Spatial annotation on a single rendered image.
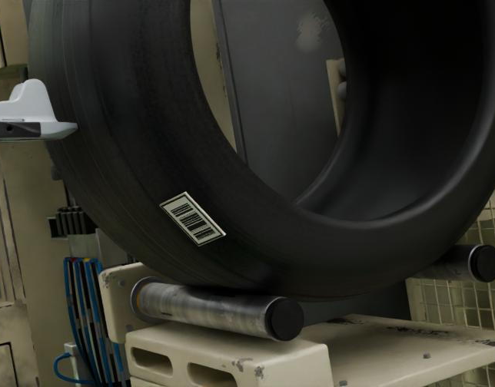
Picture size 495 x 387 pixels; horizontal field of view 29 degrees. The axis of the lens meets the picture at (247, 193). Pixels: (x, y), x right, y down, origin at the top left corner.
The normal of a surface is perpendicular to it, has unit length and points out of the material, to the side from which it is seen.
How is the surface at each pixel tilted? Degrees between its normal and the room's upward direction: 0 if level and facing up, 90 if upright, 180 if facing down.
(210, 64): 90
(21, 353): 90
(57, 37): 80
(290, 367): 90
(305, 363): 90
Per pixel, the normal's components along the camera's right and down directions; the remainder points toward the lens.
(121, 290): 0.49, -0.04
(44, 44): -0.87, 0.03
